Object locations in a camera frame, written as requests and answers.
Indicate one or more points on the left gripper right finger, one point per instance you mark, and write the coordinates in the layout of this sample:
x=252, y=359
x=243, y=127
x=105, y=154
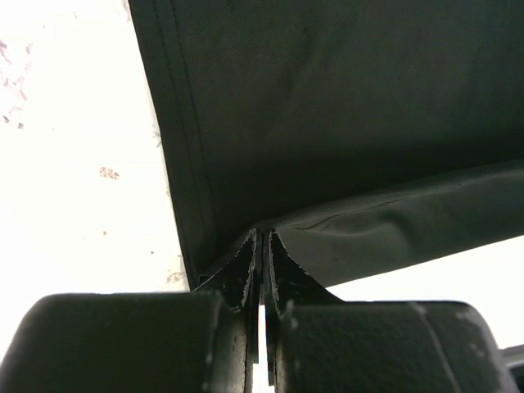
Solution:
x=316, y=342

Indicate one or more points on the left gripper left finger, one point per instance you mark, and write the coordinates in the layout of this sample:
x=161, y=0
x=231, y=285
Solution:
x=199, y=341

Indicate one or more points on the black t shirt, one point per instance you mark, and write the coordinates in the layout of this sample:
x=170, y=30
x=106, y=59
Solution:
x=372, y=135

